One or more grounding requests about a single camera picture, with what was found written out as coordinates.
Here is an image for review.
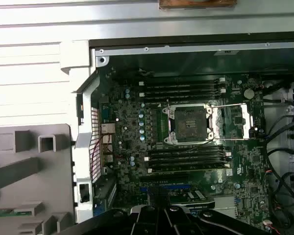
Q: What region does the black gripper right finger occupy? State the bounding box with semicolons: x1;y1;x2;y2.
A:
163;192;270;235

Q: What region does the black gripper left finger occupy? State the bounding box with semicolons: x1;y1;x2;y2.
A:
63;192;164;235

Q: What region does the thin wire locking lever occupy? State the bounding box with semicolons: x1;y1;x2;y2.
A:
176;140;214;151

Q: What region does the CPU socket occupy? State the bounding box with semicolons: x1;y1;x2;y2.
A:
163;101;215;145

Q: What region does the black graphics card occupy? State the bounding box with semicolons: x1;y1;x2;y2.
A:
171;189;216;209

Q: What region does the blue expansion slot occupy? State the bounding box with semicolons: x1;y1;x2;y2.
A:
140;186;191;193

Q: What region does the silver chipset heatsink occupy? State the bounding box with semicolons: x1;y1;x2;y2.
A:
214;197;236;211

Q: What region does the black expansion slot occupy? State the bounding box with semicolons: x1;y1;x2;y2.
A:
139;173;190;183

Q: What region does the black RAM slot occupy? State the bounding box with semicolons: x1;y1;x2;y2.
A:
143;151;232;160
144;84;222;91
148;146;226;154
138;77;226;86
148;158;226;165
144;95;222;101
138;88;226;97
147;163;232;173

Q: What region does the green motherboard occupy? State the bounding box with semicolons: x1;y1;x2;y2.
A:
98;73;270;235

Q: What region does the grey parts rack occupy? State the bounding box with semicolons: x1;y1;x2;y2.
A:
0;123;75;235

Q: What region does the silver rear port block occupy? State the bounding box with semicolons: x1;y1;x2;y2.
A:
99;102;116;164

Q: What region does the green RAM stick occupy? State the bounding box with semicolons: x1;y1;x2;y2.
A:
0;208;24;218

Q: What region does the black silver PC case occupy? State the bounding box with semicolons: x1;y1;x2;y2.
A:
72;31;294;235

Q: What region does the white case sticker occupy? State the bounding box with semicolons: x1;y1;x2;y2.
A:
214;49;240;56

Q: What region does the black cable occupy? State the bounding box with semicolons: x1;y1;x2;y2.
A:
263;115;294;187

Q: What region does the brown square base plate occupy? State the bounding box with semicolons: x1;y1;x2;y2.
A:
158;0;237;10

